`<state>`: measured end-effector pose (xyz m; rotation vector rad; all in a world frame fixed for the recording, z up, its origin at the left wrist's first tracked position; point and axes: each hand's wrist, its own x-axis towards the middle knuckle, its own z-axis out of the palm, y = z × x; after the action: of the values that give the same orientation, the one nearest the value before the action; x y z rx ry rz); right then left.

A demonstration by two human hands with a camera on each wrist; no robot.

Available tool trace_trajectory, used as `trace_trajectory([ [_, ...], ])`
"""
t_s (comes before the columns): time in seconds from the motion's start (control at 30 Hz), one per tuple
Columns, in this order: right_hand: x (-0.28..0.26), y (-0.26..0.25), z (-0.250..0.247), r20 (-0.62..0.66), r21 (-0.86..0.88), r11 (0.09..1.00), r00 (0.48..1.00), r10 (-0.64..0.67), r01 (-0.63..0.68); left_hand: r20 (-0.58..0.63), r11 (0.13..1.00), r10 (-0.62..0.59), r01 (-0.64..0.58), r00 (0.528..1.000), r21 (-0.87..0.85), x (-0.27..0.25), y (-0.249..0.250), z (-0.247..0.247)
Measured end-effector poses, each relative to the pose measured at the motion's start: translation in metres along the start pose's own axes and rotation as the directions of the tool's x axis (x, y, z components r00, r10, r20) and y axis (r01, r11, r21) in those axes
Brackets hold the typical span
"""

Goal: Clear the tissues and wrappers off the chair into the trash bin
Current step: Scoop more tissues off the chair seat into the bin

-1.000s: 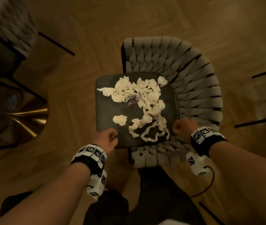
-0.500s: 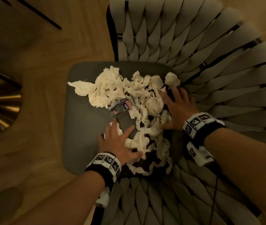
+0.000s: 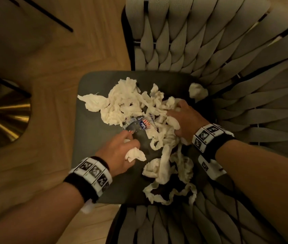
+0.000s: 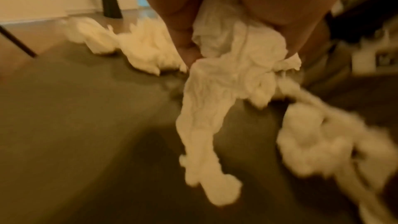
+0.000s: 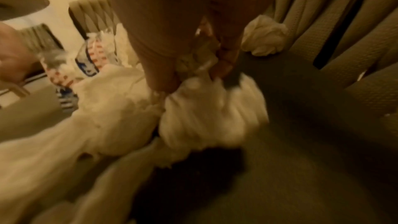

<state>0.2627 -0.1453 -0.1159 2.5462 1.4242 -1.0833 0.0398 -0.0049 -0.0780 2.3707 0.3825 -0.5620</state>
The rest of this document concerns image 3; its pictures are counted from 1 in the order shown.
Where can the person's right hand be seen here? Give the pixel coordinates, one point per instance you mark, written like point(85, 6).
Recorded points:
point(191, 121)

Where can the person's left hand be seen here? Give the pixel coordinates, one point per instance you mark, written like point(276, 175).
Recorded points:
point(113, 156)

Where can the person's left fingers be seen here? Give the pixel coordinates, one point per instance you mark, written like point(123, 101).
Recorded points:
point(128, 139)

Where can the person's right fingers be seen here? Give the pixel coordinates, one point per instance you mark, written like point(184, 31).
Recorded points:
point(178, 107)

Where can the small white tissue piece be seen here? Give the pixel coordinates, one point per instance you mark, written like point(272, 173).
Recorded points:
point(135, 154)

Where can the pile of white tissue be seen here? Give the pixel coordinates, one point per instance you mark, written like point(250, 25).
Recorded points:
point(123, 104)

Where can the person's left forearm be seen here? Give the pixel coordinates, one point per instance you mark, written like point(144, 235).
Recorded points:
point(37, 218)

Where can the person's right forearm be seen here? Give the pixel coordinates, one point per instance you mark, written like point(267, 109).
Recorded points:
point(263, 180)

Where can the printed plastic wrapper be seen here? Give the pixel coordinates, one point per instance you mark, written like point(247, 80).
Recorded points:
point(140, 124)

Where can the white tissue ball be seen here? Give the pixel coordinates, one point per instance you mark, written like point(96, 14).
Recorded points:
point(197, 91)

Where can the dark grey seat cushion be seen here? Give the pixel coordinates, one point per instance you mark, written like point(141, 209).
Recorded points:
point(93, 134)

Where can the right wristband with marker tags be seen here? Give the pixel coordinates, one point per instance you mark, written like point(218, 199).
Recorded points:
point(207, 138)

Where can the wristband with marker tags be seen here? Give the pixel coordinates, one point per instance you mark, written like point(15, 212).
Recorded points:
point(207, 138)
point(90, 175)

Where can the left wristband with marker tags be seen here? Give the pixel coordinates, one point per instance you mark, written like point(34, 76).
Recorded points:
point(90, 175)

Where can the gold metal table base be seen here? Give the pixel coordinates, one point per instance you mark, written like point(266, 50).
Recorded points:
point(9, 119)

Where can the thick black metal rod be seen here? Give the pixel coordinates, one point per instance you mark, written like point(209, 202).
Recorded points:
point(5, 83)

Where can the thin black metal rod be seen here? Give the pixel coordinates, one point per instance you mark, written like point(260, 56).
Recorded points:
point(50, 15)

